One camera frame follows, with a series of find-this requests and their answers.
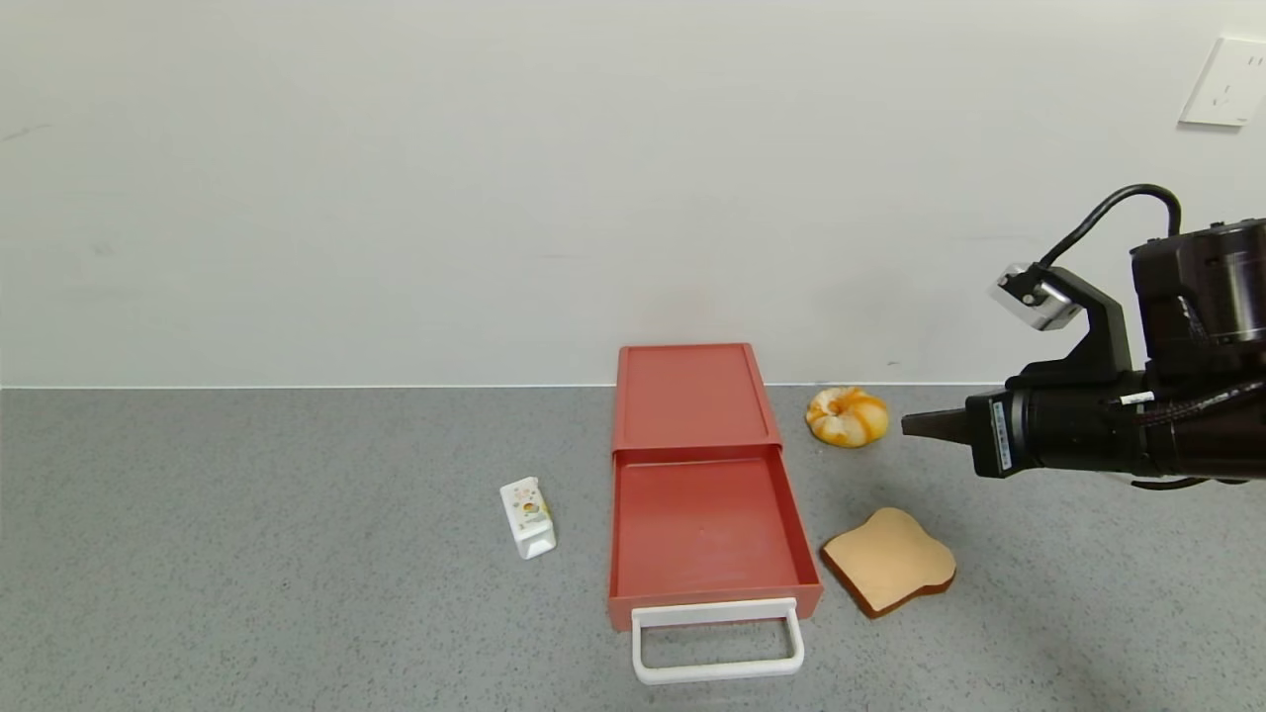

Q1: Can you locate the black labelled arm cable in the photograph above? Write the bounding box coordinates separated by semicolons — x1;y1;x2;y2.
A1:
1121;381;1266;428

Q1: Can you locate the toast slice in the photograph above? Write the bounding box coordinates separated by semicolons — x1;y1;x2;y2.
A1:
819;507;958;620

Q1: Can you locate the small white printed carton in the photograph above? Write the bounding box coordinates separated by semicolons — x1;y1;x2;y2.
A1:
499;477;558;561

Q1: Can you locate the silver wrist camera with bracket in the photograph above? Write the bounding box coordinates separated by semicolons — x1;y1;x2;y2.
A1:
989;261;1140;390

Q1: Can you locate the black camera cable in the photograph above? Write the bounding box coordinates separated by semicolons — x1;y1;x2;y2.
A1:
1039;184;1184;268

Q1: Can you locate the white wall socket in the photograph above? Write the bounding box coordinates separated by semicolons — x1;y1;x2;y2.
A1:
1179;37;1266;128

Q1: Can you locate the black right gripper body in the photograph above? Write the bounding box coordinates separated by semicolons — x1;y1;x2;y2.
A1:
964;371;1148;479

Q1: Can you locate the orange swirl bun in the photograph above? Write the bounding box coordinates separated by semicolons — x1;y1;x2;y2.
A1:
805;387;890;449

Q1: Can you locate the red drawer with white handle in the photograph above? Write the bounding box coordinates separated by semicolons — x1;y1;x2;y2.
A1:
607;445;825;686

